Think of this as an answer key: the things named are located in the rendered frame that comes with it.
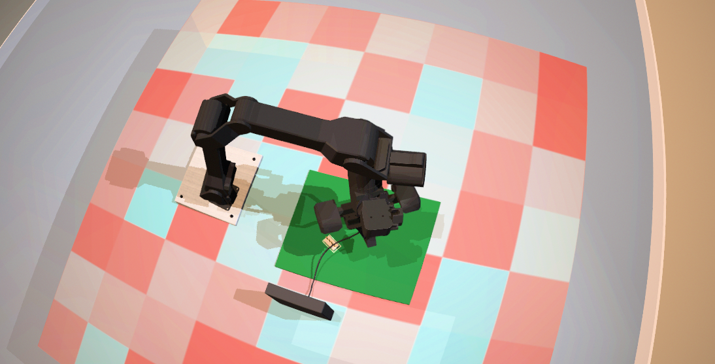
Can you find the green circuit board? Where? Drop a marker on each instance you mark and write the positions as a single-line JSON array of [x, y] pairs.
[[389, 270]]

